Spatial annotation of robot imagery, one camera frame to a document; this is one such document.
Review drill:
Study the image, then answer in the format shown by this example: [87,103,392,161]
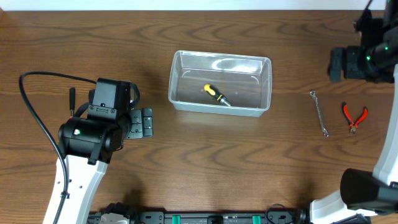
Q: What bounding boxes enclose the small silver wrench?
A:
[310,90,329,138]

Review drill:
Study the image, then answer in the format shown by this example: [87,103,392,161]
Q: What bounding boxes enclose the stubby yellow black screwdriver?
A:
[204,83,231,106]

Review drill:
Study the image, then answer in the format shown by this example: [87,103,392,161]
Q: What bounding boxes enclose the clear plastic container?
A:
[169,50,272,117]

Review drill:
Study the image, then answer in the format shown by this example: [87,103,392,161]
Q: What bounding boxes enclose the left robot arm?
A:
[44,78,153,223]

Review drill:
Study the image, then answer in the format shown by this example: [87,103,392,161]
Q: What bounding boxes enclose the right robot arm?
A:
[294,0,397,223]

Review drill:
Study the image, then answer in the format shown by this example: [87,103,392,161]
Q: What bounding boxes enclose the black yellow slim screwdriver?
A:
[88,90,95,104]

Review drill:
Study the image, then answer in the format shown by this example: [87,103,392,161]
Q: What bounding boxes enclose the small claw hammer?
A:
[69,87,75,118]

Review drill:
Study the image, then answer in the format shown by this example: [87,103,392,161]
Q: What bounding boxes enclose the red handled pliers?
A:
[341,101,369,135]

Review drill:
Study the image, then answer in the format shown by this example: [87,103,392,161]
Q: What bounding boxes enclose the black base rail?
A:
[86,203,310,224]

